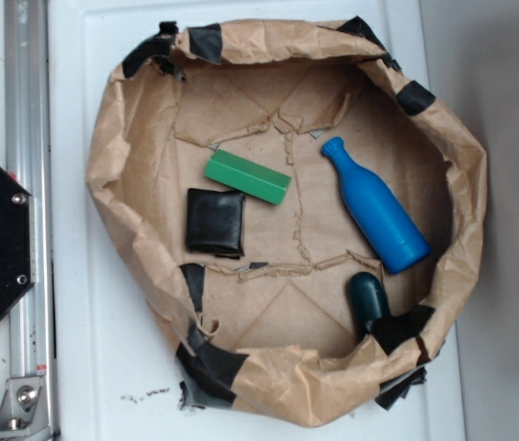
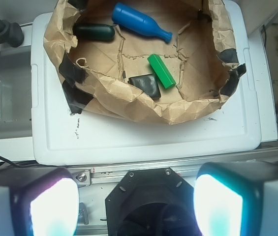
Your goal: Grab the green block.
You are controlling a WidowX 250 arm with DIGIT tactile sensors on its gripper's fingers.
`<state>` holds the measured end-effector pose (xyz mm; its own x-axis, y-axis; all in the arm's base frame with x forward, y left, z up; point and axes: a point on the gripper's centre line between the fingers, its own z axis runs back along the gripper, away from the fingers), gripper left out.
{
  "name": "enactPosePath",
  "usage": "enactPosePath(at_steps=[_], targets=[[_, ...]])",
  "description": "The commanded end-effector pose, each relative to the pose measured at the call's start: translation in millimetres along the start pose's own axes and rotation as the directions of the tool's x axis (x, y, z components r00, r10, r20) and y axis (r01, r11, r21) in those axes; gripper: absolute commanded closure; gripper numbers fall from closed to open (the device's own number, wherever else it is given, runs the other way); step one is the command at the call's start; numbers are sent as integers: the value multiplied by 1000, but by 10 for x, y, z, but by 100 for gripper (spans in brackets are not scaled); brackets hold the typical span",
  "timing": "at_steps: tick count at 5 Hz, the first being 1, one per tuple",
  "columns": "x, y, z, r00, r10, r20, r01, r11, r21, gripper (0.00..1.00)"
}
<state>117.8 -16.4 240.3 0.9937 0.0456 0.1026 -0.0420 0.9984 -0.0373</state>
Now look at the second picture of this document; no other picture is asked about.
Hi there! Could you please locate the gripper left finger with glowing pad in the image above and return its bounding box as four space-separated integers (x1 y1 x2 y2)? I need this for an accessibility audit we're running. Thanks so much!
0 167 79 236

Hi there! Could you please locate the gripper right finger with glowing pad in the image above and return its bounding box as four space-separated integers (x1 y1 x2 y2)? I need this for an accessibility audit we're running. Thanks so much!
193 161 278 236

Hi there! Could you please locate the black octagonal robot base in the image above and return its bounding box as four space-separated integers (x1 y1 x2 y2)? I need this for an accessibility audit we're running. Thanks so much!
105 167 201 236

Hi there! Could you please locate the black rectangular block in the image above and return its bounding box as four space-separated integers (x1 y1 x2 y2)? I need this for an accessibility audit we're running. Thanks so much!
128 74 161 99

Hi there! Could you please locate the green rectangular block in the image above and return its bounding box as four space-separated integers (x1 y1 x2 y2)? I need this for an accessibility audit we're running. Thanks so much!
148 54 176 89

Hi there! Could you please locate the white plastic cooler lid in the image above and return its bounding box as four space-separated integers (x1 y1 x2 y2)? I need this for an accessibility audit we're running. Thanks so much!
31 0 262 166

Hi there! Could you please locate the clear plastic bin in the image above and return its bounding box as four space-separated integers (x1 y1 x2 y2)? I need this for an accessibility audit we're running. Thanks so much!
0 52 33 142

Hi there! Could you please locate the crumpled brown paper bag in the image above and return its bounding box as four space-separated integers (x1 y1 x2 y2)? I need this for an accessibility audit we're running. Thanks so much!
43 0 246 125

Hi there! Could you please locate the grey clamp knob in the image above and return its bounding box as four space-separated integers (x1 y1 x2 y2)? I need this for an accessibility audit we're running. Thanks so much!
0 19 24 48

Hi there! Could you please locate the dark green oval object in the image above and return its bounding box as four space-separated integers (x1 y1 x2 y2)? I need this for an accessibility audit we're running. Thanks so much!
73 24 115 41

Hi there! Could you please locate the blue plastic bottle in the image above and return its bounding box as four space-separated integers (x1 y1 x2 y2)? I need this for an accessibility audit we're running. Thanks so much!
112 2 173 43

